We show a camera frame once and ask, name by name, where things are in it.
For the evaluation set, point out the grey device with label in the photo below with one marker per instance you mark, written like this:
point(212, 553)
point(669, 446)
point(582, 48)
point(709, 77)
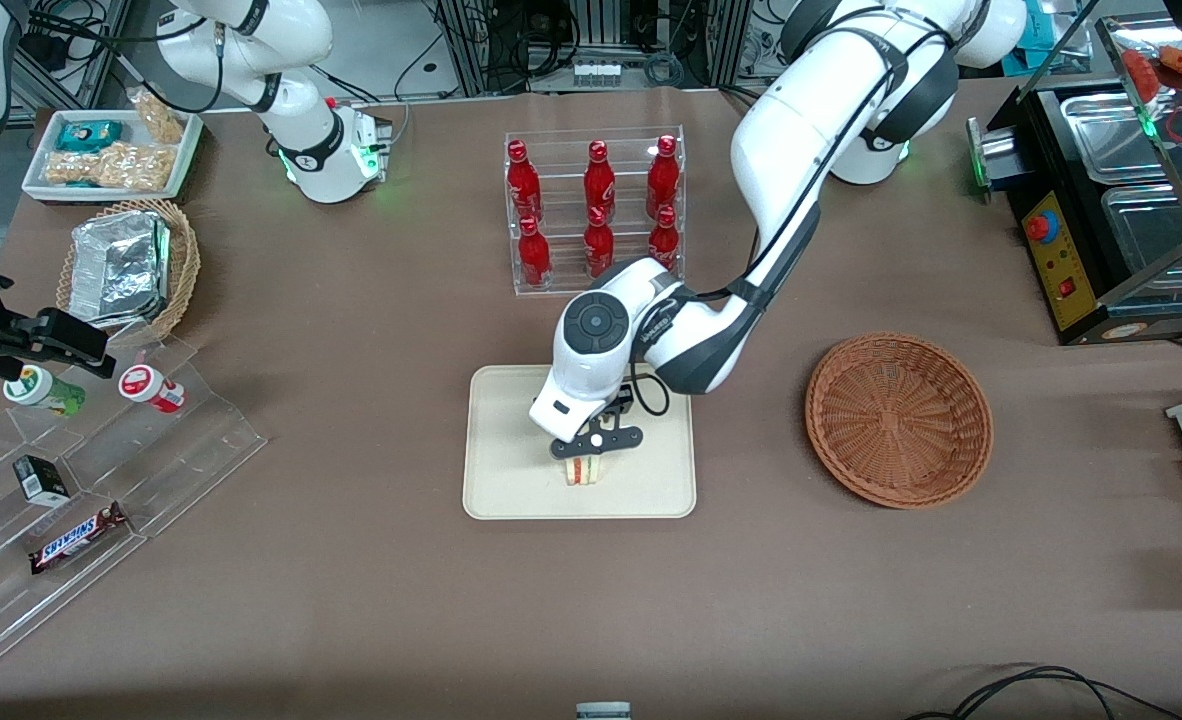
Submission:
point(603, 711)

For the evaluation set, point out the large clear peanut bag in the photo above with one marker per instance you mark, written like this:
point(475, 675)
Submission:
point(116, 168)

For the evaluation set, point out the steel food pan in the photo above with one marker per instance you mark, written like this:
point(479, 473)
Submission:
point(1111, 140)

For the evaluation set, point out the clear acrylic bottle rack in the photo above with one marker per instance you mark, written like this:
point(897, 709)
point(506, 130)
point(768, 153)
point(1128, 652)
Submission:
point(561, 285)

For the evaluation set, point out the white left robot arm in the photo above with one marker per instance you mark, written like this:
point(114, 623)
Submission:
point(791, 130)

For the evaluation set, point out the clear acrylic stepped display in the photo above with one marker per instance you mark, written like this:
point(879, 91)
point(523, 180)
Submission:
point(191, 440)

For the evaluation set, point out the red cola bottle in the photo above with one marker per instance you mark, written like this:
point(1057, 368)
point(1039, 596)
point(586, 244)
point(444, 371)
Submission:
point(599, 245)
point(662, 175)
point(599, 180)
point(534, 255)
point(523, 180)
point(663, 240)

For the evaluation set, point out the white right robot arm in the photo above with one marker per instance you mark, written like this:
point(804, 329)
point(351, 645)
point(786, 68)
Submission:
point(281, 60)

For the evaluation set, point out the small black box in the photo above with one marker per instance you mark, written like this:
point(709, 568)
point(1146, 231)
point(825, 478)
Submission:
point(43, 480)

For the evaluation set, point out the triangular sandwich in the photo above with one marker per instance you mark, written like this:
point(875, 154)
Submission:
point(583, 472)

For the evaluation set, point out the black food warmer machine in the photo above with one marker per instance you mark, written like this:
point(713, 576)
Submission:
point(1061, 270)

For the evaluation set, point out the white power strip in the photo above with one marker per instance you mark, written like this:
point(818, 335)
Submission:
point(597, 72)

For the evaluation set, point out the cream plastic tray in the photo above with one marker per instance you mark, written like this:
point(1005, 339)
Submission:
point(506, 460)

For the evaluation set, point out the white rectangular snack tray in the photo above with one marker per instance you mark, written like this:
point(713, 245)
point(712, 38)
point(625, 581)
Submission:
point(41, 165)

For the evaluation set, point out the brown round wicker basket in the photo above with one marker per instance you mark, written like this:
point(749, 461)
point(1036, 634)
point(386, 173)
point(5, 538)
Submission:
point(896, 420)

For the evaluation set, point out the light wicker basket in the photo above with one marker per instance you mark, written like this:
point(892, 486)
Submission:
point(183, 265)

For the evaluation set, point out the Snickers chocolate bar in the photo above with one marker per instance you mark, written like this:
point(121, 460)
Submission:
point(76, 540)

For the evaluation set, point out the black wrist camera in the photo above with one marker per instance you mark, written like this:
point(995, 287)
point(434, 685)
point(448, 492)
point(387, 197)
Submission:
point(623, 398)

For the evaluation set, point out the small clear snack bag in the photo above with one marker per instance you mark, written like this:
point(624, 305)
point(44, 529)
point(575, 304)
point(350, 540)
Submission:
point(161, 118)

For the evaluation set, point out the teal snack packet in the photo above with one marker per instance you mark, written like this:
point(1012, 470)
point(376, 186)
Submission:
point(89, 135)

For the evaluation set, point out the aluminium foil container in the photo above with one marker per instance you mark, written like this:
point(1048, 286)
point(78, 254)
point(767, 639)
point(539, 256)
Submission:
point(116, 270)

